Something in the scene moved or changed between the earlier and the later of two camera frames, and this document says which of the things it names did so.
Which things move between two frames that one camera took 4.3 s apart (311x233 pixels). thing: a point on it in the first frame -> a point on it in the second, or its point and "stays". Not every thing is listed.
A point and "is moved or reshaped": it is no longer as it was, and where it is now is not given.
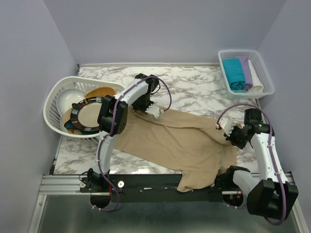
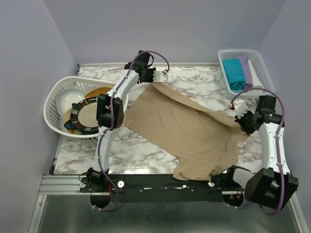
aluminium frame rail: [70, 184] stays
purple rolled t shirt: [249, 79] stays
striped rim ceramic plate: [84, 114] stays
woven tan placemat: [101, 91] stays
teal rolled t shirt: [234, 70] stays
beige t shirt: [198, 146] is moved or reshaped
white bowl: [65, 99] stays
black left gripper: [136, 107] -> [151, 79]
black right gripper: [240, 145] -> [247, 130]
